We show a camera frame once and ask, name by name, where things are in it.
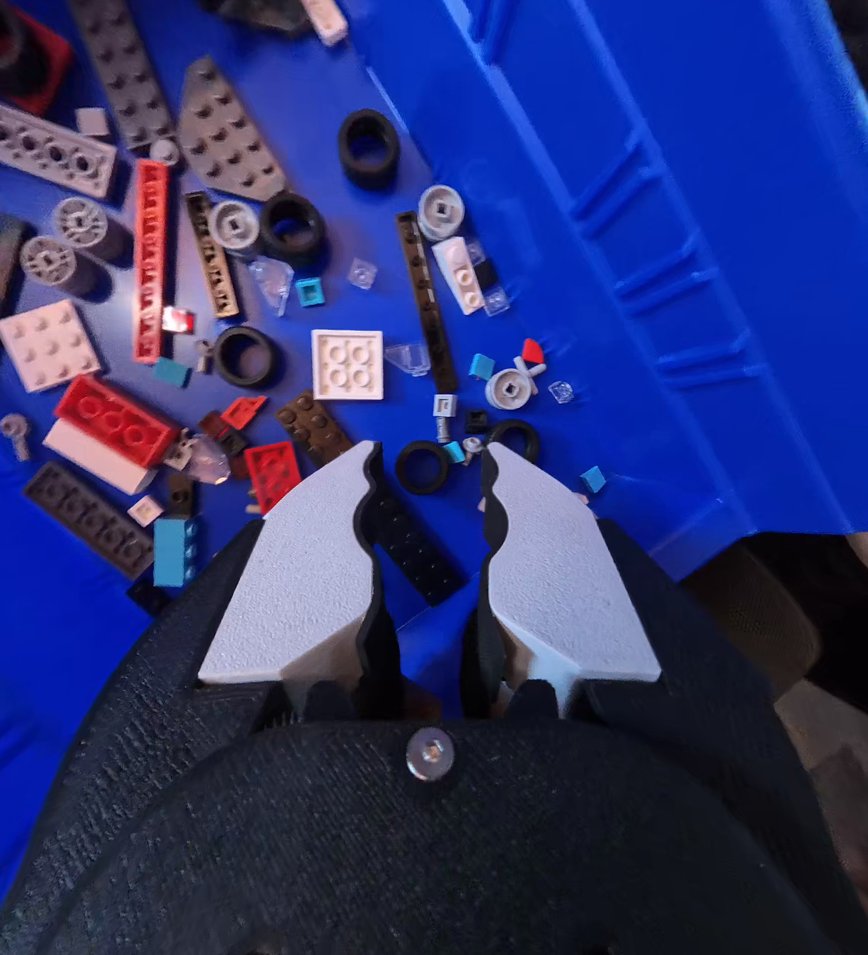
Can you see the blue plastic bin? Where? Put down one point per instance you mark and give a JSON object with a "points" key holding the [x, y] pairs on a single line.
{"points": [[628, 224]]}

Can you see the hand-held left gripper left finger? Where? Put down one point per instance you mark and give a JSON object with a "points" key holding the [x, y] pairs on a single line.
{"points": [[300, 597]]}

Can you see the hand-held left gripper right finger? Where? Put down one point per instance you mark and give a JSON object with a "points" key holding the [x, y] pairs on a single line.
{"points": [[561, 589]]}

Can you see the pile of large lego pieces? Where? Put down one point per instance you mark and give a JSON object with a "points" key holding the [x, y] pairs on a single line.
{"points": [[344, 365]]}

